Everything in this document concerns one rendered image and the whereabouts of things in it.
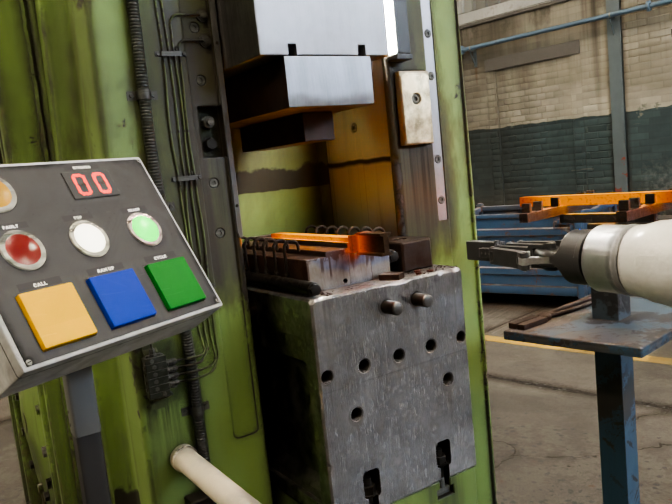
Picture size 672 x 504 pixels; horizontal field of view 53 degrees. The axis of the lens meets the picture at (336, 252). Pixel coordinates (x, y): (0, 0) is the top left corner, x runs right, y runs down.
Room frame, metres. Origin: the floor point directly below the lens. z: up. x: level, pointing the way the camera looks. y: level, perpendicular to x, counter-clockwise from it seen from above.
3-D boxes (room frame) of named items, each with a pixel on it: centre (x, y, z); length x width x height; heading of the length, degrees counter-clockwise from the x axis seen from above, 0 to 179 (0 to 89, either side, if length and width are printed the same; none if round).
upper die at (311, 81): (1.51, 0.09, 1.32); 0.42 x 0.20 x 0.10; 33
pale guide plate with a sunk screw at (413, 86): (1.62, -0.22, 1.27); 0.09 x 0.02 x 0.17; 123
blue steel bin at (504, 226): (5.17, -1.46, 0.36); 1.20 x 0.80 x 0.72; 49
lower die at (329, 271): (1.51, 0.09, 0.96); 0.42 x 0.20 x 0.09; 33
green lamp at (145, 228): (1.00, 0.28, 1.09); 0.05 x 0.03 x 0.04; 123
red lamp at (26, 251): (0.83, 0.39, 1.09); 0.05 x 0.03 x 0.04; 123
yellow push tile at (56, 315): (0.81, 0.35, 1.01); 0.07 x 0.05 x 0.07; 148
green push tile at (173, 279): (0.98, 0.24, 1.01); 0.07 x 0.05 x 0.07; 148
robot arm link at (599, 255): (0.86, -0.36, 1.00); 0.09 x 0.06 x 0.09; 123
